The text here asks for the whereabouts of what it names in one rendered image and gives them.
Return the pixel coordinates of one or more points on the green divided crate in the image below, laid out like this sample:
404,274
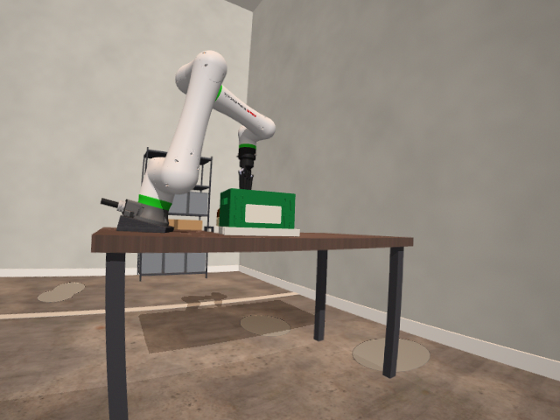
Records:
257,209

